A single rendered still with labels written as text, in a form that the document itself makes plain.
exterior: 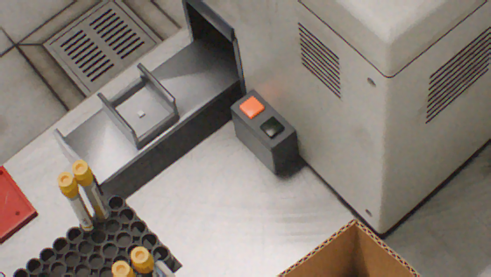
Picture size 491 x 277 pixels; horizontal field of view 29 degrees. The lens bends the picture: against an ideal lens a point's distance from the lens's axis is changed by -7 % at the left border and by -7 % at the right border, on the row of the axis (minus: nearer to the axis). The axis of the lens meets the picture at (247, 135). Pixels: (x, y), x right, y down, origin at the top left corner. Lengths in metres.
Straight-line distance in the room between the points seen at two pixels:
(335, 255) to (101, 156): 0.27
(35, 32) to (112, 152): 1.33
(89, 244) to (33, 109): 1.23
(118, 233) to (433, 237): 0.29
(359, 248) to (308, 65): 0.15
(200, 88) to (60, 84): 1.20
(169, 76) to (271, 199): 0.15
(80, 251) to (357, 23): 0.37
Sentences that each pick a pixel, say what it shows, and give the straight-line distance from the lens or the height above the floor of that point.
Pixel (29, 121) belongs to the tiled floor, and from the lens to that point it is 2.12.
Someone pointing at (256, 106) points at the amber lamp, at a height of 0.93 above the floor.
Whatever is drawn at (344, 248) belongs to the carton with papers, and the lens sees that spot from 0.78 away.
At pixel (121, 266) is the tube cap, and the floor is 0.99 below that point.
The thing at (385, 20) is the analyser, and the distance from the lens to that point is 0.67.
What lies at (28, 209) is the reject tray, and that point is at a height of 0.88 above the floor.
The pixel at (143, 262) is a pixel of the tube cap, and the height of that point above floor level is 0.99.
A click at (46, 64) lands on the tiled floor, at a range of 2.19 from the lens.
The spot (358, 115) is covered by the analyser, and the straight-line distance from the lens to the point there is 0.77.
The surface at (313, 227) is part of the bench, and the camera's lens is 0.92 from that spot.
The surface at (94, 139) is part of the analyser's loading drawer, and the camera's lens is 0.95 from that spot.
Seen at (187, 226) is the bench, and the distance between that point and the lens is 0.93.
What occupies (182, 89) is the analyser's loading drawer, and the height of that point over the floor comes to 0.92.
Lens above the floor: 1.70
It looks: 59 degrees down
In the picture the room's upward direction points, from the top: 11 degrees counter-clockwise
